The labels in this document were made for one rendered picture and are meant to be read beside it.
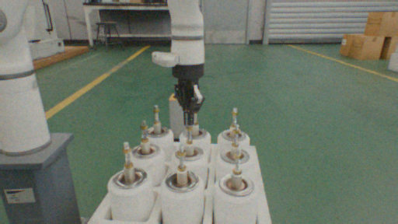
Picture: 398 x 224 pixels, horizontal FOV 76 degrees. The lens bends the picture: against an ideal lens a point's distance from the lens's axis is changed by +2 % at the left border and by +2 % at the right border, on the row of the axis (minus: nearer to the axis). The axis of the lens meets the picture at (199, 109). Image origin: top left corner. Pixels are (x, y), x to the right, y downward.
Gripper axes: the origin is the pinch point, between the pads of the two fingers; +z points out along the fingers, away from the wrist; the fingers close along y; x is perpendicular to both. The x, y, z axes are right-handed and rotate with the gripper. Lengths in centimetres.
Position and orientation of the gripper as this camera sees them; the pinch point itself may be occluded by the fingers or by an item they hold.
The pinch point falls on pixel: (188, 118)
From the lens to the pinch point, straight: 63.1
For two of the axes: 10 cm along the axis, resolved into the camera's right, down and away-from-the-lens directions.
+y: -4.7, -3.1, 8.3
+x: -8.8, 1.6, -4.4
